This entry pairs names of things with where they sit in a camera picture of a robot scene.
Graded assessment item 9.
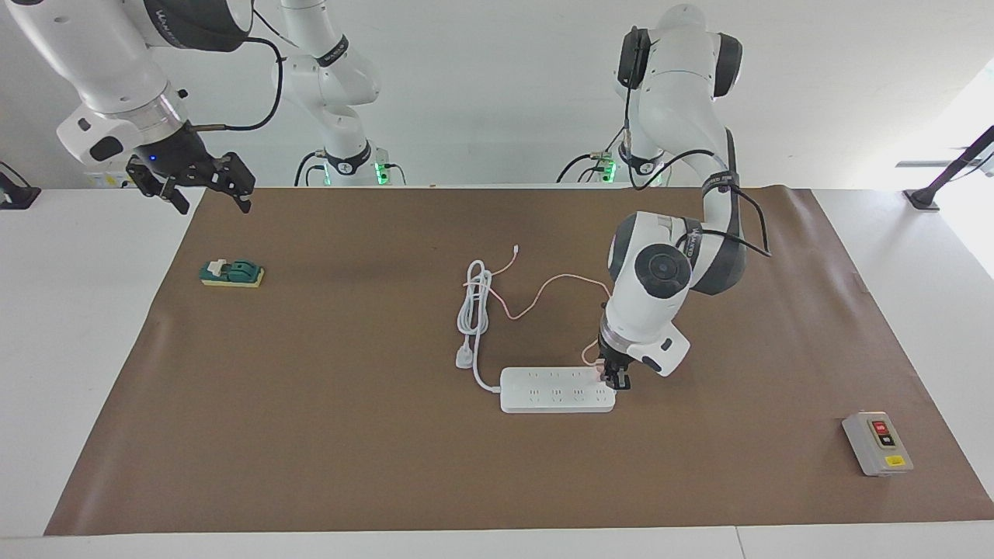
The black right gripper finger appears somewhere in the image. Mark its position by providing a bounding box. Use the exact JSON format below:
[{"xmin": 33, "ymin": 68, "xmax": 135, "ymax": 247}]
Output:
[
  {"xmin": 208, "ymin": 152, "xmax": 256, "ymax": 213},
  {"xmin": 127, "ymin": 161, "xmax": 190, "ymax": 215}
]

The white power strip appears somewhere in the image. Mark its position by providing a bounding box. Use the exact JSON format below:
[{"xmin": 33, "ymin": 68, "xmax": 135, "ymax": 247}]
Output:
[{"xmin": 499, "ymin": 366, "xmax": 617, "ymax": 414}]

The pink charging cable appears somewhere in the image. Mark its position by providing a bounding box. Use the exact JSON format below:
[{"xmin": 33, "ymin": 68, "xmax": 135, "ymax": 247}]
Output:
[{"xmin": 485, "ymin": 245, "xmax": 611, "ymax": 367}]

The brown table mat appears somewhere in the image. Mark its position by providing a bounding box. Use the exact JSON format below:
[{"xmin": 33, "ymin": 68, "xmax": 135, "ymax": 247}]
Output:
[{"xmin": 44, "ymin": 186, "xmax": 994, "ymax": 536}]

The small black stand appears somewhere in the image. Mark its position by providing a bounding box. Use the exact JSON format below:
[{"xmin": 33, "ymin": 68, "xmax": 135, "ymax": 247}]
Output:
[{"xmin": 0, "ymin": 161, "xmax": 41, "ymax": 210}]

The black angled stand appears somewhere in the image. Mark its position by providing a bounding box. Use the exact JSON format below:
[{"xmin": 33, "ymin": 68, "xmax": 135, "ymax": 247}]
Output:
[{"xmin": 903, "ymin": 124, "xmax": 994, "ymax": 212}]

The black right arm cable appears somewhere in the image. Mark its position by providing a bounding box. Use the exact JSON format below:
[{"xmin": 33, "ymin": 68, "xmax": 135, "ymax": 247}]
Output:
[{"xmin": 190, "ymin": 35, "xmax": 283, "ymax": 134}]

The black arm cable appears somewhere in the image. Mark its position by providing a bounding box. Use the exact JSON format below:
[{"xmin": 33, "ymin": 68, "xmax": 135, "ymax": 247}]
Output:
[
  {"xmin": 621, "ymin": 27, "xmax": 773, "ymax": 259},
  {"xmin": 190, "ymin": 35, "xmax": 283, "ymax": 134}
]

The black base cable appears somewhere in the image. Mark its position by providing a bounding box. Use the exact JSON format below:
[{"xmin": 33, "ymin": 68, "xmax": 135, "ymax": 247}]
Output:
[
  {"xmin": 556, "ymin": 140, "xmax": 622, "ymax": 185},
  {"xmin": 294, "ymin": 150, "xmax": 327, "ymax": 187}
]

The green knife switch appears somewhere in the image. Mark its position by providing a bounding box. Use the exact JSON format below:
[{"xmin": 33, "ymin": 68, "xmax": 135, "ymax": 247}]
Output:
[{"xmin": 200, "ymin": 259, "xmax": 266, "ymax": 289}]

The white power strip cord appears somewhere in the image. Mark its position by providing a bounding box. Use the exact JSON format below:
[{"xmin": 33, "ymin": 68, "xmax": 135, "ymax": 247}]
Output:
[{"xmin": 455, "ymin": 260, "xmax": 502, "ymax": 394}]

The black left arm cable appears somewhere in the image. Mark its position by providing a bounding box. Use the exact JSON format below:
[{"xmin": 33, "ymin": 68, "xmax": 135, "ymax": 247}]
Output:
[{"xmin": 621, "ymin": 27, "xmax": 773, "ymax": 259}]

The grey on-off switch box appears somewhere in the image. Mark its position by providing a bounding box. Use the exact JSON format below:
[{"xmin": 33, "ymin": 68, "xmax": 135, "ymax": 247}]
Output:
[{"xmin": 842, "ymin": 411, "xmax": 915, "ymax": 477}]

